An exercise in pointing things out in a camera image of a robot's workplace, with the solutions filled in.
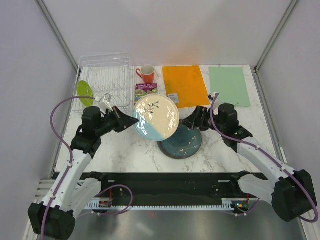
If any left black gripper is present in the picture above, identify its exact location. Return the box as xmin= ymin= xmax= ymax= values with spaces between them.
xmin=95 ymin=105 xmax=138 ymax=136

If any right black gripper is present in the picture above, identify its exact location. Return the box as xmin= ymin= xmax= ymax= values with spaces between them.
xmin=179 ymin=105 xmax=226 ymax=133

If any dark blue floral plate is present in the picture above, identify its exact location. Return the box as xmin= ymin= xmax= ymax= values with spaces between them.
xmin=157 ymin=124 xmax=202 ymax=160

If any cream blue leaf plate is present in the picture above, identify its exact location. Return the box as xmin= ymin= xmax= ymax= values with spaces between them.
xmin=132 ymin=93 xmax=180 ymax=142

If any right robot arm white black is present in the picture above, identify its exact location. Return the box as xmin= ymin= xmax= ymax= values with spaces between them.
xmin=180 ymin=103 xmax=319 ymax=223

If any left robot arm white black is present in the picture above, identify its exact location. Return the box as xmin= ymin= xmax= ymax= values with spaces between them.
xmin=28 ymin=106 xmax=139 ymax=240

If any purple treehouse book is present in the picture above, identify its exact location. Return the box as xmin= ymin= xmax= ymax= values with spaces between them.
xmin=135 ymin=83 xmax=158 ymax=102

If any orange cutting board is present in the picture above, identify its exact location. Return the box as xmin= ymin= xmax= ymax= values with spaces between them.
xmin=162 ymin=65 xmax=210 ymax=108

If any green white plate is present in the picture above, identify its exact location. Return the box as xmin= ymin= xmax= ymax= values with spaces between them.
xmin=77 ymin=80 xmax=94 ymax=107

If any orange mug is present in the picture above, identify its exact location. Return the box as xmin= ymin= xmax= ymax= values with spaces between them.
xmin=135 ymin=65 xmax=155 ymax=84

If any light green cutting board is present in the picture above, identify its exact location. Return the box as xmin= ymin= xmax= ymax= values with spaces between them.
xmin=208 ymin=66 xmax=251 ymax=107

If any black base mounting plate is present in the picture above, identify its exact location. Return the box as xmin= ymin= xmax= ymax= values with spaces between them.
xmin=81 ymin=172 xmax=248 ymax=204

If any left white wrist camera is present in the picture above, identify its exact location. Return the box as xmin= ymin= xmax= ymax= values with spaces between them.
xmin=94 ymin=93 xmax=113 ymax=112

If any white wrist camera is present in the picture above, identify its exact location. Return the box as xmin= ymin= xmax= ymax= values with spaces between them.
xmin=94 ymin=93 xmax=113 ymax=112
xmin=207 ymin=92 xmax=219 ymax=102

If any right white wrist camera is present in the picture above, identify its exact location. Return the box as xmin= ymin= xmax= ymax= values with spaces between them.
xmin=207 ymin=92 xmax=219 ymax=102

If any white wire dish rack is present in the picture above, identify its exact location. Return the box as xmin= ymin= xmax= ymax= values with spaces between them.
xmin=73 ymin=52 xmax=136 ymax=115

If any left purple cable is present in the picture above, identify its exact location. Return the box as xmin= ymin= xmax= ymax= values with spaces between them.
xmin=41 ymin=96 xmax=133 ymax=238

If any white slotted cable duct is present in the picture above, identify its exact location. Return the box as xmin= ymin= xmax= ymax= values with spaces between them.
xmin=84 ymin=198 xmax=249 ymax=211

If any left aluminium frame post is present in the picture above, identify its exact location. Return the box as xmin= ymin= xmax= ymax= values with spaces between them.
xmin=35 ymin=0 xmax=78 ymax=71

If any aluminium frame post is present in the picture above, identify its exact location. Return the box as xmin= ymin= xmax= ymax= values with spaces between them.
xmin=253 ymin=0 xmax=300 ymax=75
xmin=35 ymin=0 xmax=78 ymax=71

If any right aluminium frame post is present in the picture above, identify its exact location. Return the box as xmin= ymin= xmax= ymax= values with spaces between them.
xmin=253 ymin=0 xmax=300 ymax=75

